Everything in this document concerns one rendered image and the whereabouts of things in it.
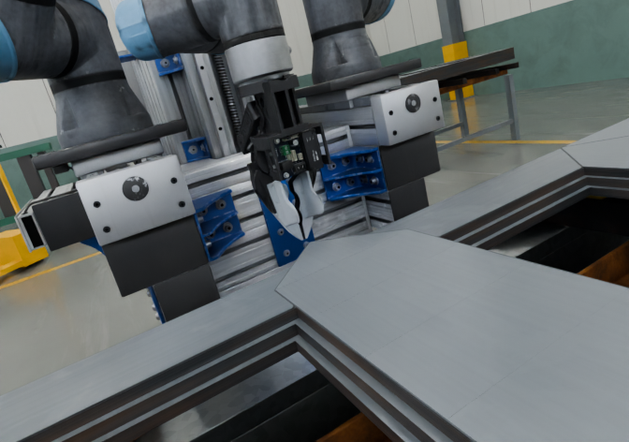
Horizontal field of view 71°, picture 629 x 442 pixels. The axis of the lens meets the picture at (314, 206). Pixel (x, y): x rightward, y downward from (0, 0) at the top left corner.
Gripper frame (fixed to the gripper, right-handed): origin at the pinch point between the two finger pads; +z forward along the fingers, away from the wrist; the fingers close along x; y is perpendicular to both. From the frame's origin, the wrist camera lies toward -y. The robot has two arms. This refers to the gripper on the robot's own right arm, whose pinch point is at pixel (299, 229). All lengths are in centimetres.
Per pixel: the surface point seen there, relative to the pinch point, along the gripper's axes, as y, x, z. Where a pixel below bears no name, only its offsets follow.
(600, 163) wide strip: 19.2, 36.5, 0.9
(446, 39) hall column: -648, 681, -38
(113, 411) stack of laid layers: 18.1, -26.4, 2.0
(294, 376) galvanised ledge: 3.6, -7.6, 17.8
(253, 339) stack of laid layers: 18.0, -14.3, 1.9
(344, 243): 9.3, 1.5, 0.8
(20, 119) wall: -955, -104, -90
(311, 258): 9.3, -3.3, 0.8
